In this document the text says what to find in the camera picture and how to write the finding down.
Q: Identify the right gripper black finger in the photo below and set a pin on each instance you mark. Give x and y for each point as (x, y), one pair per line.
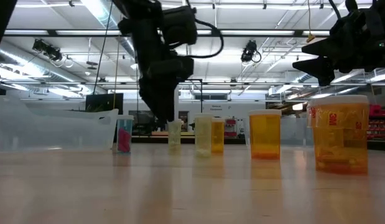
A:
(322, 70)
(322, 46)

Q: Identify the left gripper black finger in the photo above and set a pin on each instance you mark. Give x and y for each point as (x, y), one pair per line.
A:
(156, 104)
(172, 105)

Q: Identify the short pale yellow pill bottle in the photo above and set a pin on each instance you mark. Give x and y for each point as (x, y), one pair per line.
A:
(174, 137)

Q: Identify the tall pale yellow pill bottle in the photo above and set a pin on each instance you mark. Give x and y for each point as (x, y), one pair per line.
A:
(203, 133)

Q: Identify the orange pill bottle white cap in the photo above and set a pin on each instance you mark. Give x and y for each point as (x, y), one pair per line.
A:
(218, 137)
(265, 133)

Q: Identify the orange pill bottle red label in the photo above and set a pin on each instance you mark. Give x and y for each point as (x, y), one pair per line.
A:
(340, 137)

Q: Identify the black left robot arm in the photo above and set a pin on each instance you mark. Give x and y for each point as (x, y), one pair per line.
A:
(142, 37)

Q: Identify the dark display screen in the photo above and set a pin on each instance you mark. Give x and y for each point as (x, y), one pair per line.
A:
(139, 121)

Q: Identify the black monitor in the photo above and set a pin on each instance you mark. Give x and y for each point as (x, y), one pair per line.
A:
(105, 99)

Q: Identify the red tool cart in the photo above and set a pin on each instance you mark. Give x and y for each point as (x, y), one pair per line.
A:
(231, 127)

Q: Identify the red storage shelving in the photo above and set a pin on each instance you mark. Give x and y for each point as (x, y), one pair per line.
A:
(378, 124)

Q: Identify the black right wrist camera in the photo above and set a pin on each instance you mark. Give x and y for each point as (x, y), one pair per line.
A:
(380, 46)

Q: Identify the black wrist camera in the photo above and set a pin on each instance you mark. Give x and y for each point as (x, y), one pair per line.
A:
(179, 25)
(380, 46)

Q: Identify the black metal stand frame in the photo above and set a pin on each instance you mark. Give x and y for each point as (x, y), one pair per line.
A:
(201, 90)

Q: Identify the black aluminium table frame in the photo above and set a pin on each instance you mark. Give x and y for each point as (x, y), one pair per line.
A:
(189, 140)

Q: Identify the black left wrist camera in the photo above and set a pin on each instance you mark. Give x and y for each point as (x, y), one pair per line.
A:
(179, 25)

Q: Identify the black ceiling-mounted camera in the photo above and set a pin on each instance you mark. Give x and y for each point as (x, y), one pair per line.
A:
(249, 51)
(47, 49)

